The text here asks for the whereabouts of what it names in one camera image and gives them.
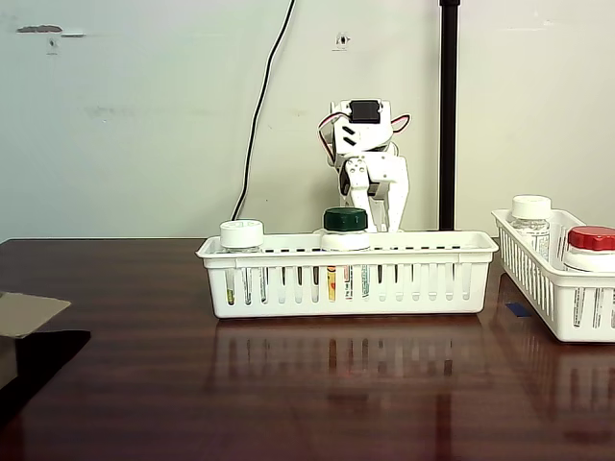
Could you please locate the cardboard box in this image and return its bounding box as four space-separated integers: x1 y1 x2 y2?
0 291 72 390

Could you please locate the green cap pill bottle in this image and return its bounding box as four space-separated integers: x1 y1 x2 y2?
319 206 372 303

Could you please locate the white slotted plastic tray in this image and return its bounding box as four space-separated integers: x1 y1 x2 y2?
195 230 500 320
490 208 615 344

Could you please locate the white cap pill bottle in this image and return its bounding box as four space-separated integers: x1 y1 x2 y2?
508 194 553 263
219 219 268 306

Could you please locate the red cap pill bottle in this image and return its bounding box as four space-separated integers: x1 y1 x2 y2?
561 226 615 332

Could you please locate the black vertical pole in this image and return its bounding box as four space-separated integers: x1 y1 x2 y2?
439 0 463 231

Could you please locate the black wall cable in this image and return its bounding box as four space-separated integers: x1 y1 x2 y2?
232 0 297 223

